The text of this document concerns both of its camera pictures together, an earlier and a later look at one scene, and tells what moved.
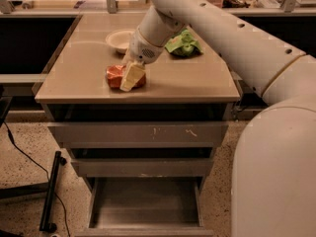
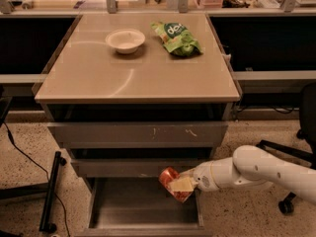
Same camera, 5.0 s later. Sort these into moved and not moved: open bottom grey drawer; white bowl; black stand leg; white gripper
Moved: white gripper
Not moved: white bowl; black stand leg; open bottom grey drawer
